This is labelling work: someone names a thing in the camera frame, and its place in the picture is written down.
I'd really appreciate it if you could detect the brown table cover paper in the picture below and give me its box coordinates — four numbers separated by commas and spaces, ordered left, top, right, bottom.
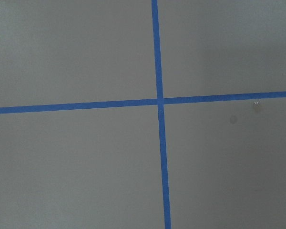
0, 0, 286, 229

